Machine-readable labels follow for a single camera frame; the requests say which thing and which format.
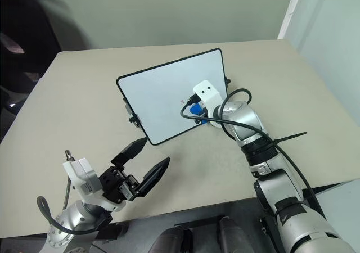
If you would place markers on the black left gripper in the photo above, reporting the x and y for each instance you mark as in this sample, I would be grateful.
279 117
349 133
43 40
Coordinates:
116 184

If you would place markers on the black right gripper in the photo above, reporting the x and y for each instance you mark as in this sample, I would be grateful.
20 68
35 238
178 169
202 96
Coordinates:
208 114

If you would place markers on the blue eraser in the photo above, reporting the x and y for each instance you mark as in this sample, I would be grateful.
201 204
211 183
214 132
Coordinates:
195 109

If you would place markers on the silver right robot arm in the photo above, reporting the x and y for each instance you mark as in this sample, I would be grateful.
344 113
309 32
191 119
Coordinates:
281 180

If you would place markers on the black-framed whiteboard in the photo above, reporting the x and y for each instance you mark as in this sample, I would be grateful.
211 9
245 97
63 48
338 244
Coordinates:
163 101

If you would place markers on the black whiteboard stand clamp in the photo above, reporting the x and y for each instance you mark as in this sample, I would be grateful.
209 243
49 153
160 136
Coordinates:
227 81
132 117

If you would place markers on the dark rounded shape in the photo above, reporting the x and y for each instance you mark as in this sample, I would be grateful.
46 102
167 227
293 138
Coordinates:
171 240
234 234

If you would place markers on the black zip tie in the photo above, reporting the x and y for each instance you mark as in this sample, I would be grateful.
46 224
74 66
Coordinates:
291 137

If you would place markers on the black office chair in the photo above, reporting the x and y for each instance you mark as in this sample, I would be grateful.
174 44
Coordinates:
25 47

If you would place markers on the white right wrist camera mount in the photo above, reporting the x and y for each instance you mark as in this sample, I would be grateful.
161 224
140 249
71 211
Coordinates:
207 92

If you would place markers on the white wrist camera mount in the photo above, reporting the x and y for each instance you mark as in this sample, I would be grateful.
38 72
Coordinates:
84 178
207 92

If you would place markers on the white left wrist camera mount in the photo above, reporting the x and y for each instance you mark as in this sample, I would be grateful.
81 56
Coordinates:
84 178

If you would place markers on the white door frame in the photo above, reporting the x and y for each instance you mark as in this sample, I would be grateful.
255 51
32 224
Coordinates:
289 11

